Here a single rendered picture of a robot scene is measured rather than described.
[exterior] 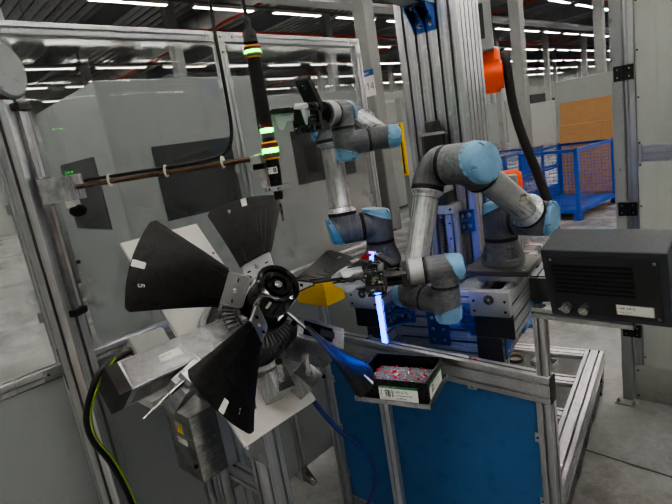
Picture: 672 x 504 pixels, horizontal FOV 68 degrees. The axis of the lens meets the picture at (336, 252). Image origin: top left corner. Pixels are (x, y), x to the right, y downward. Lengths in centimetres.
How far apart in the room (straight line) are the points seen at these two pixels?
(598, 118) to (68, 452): 842
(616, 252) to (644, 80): 157
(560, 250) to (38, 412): 160
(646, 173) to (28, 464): 271
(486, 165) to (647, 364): 184
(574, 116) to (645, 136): 655
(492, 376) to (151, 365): 93
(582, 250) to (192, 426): 116
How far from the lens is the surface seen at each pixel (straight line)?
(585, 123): 917
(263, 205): 151
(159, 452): 213
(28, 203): 165
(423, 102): 208
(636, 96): 273
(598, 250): 125
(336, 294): 184
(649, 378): 306
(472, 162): 140
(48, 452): 196
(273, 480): 163
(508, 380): 153
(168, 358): 130
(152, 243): 129
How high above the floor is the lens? 155
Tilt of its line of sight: 12 degrees down
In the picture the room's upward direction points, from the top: 9 degrees counter-clockwise
